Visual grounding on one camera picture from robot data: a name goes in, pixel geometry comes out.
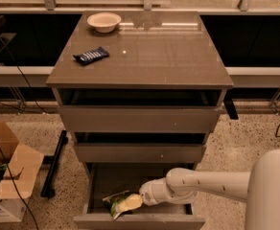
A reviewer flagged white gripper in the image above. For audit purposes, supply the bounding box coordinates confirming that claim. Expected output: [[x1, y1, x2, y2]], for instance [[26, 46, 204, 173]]
[[115, 178, 174, 213]]

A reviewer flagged green jalapeno chip bag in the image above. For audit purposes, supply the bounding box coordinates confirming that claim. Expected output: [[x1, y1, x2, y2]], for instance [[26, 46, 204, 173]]
[[103, 191, 132, 220]]

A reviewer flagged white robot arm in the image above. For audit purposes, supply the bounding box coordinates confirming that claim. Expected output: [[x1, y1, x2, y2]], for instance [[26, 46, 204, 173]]
[[114, 149, 280, 230]]

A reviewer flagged bottom grey drawer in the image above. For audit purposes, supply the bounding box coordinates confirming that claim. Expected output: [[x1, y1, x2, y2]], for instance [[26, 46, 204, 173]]
[[74, 163, 205, 230]]

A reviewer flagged grey drawer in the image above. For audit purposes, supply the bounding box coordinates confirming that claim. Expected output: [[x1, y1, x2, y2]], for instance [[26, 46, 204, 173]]
[[53, 88, 225, 133], [74, 163, 205, 230], [74, 132, 207, 163]]

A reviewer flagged middle grey drawer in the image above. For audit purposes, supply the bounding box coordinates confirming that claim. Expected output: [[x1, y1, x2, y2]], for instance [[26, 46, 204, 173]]
[[74, 132, 207, 163]]

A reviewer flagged top grey drawer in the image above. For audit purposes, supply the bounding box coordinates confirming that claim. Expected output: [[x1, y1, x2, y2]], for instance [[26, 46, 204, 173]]
[[53, 88, 225, 133]]

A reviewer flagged grey drawer cabinet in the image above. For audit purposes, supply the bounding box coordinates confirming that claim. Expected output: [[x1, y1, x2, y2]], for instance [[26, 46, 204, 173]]
[[45, 11, 234, 230]]

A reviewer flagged black metal bar stand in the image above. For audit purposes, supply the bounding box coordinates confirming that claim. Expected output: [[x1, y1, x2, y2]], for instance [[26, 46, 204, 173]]
[[40, 130, 68, 198]]

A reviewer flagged open cardboard box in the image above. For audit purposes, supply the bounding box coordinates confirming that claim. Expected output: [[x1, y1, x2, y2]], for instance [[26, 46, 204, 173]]
[[0, 123, 44, 223]]

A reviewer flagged black table leg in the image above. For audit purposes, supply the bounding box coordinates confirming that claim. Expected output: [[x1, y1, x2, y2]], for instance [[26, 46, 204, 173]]
[[223, 90, 239, 120]]

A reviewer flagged dark blue snack bar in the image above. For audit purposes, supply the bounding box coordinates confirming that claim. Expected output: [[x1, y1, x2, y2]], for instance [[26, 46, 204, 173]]
[[74, 47, 109, 65]]

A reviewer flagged white bowl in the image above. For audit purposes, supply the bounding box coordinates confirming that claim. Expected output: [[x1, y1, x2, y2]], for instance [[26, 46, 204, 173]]
[[87, 12, 121, 34]]

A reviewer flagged black cable left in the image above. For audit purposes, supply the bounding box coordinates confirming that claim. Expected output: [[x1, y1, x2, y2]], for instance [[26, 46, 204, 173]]
[[0, 32, 52, 230]]

